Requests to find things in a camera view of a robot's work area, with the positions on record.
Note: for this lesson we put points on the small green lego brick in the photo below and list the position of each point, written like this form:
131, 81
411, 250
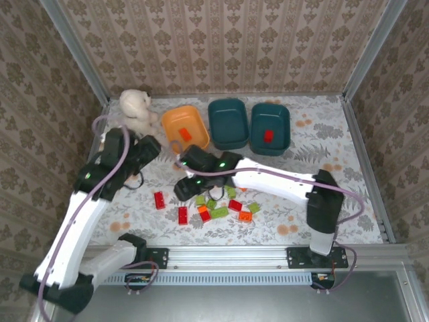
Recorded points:
212, 204
200, 200
231, 192
254, 208

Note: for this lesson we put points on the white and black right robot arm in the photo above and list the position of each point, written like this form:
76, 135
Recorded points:
275, 184

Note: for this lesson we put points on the orange plastic container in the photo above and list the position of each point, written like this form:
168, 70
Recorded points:
192, 117

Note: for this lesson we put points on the teal plastic container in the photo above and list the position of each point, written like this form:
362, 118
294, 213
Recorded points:
278, 124
228, 120

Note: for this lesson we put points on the white plush teddy bear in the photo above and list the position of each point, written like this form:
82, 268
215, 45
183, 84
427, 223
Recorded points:
135, 104

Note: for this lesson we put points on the floral tablecloth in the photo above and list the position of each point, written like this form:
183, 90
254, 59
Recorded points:
275, 231

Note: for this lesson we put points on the left control board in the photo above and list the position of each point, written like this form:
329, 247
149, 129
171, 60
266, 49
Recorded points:
137, 278

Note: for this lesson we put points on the control board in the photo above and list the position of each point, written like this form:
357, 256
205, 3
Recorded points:
137, 278
323, 277

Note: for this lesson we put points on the grey metal shelf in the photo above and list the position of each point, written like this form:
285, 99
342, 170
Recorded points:
234, 305

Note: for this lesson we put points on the right control board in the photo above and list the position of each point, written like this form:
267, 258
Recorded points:
323, 277

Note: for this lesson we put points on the aluminium mounting rail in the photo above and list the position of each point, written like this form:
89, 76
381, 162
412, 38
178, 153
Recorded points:
228, 256

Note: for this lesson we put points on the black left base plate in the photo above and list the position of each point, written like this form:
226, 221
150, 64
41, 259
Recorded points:
161, 258

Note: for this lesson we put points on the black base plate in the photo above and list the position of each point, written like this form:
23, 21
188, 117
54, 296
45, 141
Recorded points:
298, 258
161, 258

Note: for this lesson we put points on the aluminium frame post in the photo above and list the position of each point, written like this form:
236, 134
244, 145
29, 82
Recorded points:
77, 53
372, 50

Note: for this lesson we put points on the thin aluminium table edge rail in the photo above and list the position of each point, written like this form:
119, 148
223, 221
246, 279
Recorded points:
301, 94

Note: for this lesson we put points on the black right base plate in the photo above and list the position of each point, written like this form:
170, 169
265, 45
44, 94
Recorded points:
298, 258

